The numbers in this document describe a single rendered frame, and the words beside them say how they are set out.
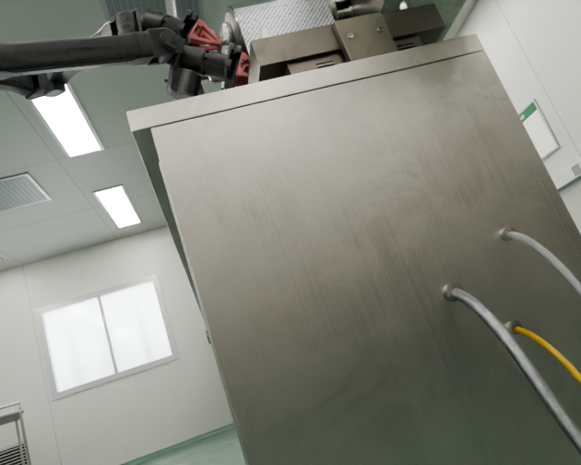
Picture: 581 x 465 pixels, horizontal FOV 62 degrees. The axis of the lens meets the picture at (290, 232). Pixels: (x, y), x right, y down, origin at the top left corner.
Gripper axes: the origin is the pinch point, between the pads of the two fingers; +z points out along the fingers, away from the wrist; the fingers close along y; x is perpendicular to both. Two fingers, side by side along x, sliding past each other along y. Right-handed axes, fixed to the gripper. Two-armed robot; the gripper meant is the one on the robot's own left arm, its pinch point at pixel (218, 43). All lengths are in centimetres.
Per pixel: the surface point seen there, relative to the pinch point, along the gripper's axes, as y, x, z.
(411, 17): 26, 1, 43
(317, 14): 7.6, 12.1, 22.0
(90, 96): -219, 89, -154
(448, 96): 31, -19, 54
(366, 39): 28.1, -10.0, 36.4
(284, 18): 7.8, 7.2, 14.9
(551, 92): -193, 209, 174
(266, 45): 26.8, -17.8, 18.9
